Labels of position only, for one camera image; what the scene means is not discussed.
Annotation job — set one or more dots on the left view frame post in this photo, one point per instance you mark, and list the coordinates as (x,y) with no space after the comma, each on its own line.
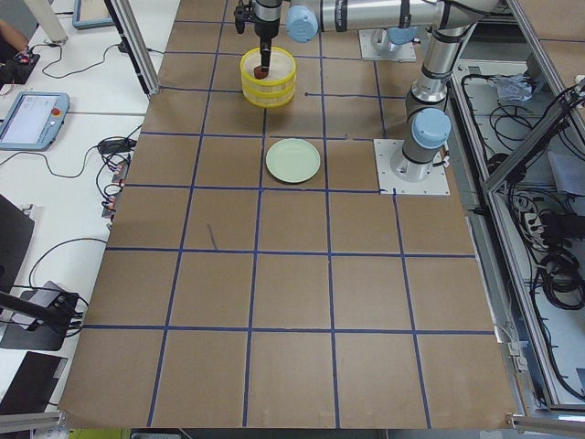
(131,36)

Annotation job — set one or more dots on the yellow steamer layer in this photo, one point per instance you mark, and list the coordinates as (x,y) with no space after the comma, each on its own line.
(281,76)
(267,100)

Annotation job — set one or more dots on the left view teach pendant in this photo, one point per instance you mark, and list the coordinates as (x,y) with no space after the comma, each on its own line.
(34,120)

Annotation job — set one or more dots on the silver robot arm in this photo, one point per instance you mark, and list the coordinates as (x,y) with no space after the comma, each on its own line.
(369,103)

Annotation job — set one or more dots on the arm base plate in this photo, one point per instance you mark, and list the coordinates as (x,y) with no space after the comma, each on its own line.
(398,176)
(392,44)

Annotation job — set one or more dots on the light green plate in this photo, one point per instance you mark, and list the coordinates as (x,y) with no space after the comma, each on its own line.
(293,160)

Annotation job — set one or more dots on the brown bun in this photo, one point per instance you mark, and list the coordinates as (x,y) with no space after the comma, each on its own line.
(260,72)

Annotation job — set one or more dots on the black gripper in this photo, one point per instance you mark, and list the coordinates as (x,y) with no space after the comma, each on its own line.
(266,23)

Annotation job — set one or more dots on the left view power adapter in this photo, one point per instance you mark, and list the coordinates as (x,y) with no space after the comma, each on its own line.
(116,146)

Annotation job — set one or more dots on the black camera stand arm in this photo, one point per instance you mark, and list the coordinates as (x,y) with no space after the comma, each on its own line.
(48,308)

